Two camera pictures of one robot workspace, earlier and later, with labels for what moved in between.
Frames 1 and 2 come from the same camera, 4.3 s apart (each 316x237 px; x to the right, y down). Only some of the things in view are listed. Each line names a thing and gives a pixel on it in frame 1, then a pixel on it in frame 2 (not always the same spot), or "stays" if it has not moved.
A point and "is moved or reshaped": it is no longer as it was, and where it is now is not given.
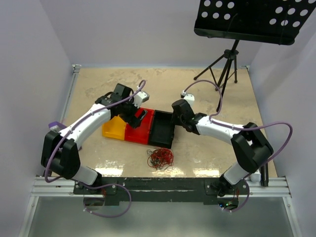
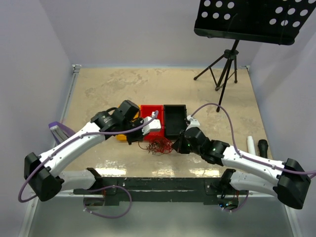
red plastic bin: x=140 y=135 is moved or reshaped
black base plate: x=167 y=190 stays
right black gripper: x=175 y=119 to x=178 y=145
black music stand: x=274 y=21 stays
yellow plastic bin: x=115 y=128 is moved or reshaped
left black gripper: x=131 y=119 to x=139 y=137
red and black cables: x=161 y=158 to x=158 y=146
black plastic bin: x=162 y=130 is moved or reshaped
